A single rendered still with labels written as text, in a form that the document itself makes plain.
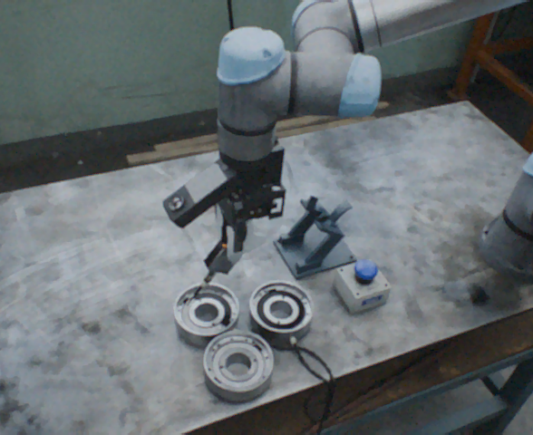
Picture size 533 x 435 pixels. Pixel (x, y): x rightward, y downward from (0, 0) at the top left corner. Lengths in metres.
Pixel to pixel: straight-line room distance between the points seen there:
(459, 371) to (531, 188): 0.44
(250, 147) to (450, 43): 2.57
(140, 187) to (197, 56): 1.38
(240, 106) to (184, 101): 1.93
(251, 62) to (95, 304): 0.53
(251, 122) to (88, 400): 0.47
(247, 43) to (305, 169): 0.63
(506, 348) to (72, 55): 1.80
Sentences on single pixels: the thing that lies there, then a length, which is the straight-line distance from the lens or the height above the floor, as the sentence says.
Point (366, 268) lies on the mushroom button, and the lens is 1.00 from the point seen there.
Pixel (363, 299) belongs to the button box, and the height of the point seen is 0.83.
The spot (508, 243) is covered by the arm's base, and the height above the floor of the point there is 0.86.
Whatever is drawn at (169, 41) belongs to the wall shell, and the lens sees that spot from 2.48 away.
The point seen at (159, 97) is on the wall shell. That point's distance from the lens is 2.59.
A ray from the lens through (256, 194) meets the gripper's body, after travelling 0.81.
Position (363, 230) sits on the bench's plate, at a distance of 1.18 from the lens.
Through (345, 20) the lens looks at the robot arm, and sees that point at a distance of 0.82.
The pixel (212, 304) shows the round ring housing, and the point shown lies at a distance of 0.98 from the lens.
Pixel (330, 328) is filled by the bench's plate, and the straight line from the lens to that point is 1.01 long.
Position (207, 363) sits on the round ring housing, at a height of 0.83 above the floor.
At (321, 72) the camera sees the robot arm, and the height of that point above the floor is 1.26.
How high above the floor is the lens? 1.60
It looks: 44 degrees down
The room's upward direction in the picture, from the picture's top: 6 degrees clockwise
